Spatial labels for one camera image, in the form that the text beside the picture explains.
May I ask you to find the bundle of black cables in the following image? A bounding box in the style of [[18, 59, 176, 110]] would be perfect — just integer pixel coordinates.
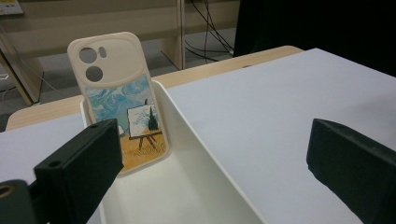
[[183, 0, 236, 63]]

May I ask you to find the light wooden shelf unit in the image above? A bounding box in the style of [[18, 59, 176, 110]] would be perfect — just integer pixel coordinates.
[[0, 0, 241, 106]]

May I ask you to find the white table mat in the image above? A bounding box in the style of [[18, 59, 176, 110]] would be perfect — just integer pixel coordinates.
[[0, 47, 396, 224]]

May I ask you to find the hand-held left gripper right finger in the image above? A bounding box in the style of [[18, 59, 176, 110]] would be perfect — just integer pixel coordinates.
[[305, 118, 396, 224]]

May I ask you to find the white yellow paper label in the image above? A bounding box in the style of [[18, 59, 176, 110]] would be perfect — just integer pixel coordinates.
[[0, 0, 24, 16]]

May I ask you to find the painted beige phone case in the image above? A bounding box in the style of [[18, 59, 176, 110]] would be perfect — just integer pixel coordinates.
[[66, 31, 171, 175]]

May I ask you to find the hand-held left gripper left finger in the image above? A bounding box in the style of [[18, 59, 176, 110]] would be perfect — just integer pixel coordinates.
[[33, 118, 125, 224]]

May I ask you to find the white rectangular plastic container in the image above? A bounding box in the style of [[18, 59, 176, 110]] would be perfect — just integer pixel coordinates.
[[79, 78, 265, 224]]

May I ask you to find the black curtain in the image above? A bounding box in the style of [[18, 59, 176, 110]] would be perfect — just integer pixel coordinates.
[[233, 0, 396, 77]]

